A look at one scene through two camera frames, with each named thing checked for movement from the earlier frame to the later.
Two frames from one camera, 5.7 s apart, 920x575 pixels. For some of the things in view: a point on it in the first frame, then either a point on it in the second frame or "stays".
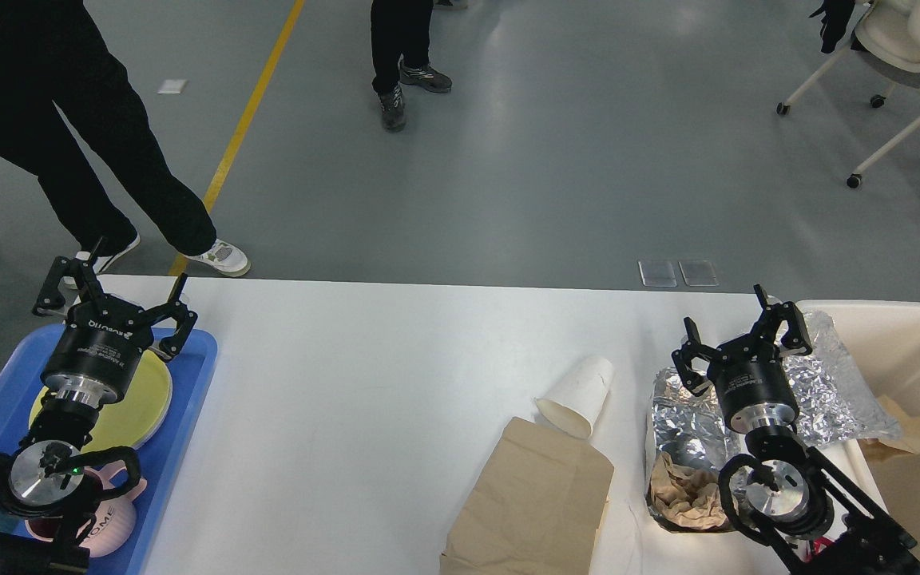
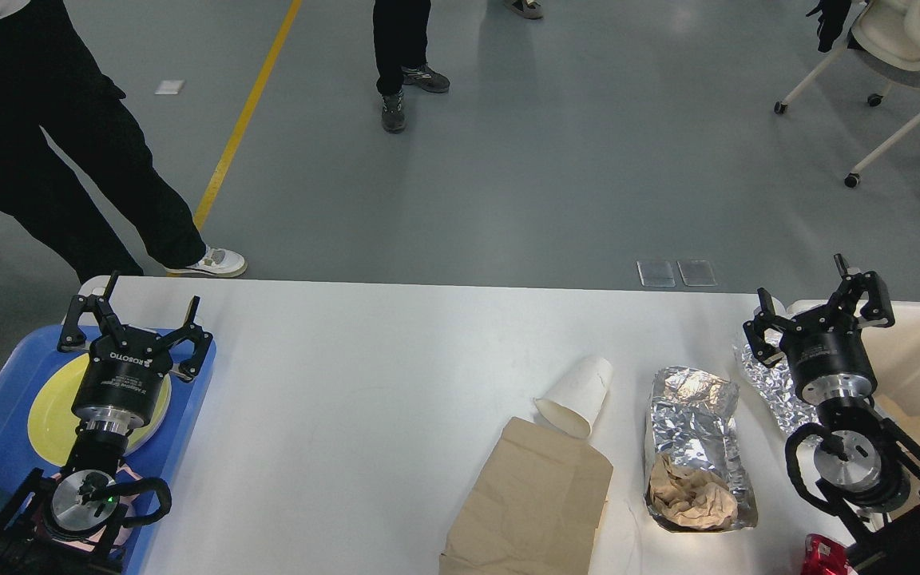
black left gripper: (95, 354) to (125, 368)
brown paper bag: (537, 506) stays
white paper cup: (574, 402) stays
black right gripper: (751, 379) to (826, 352)
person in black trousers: (401, 32) stays
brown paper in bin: (914, 429) stays
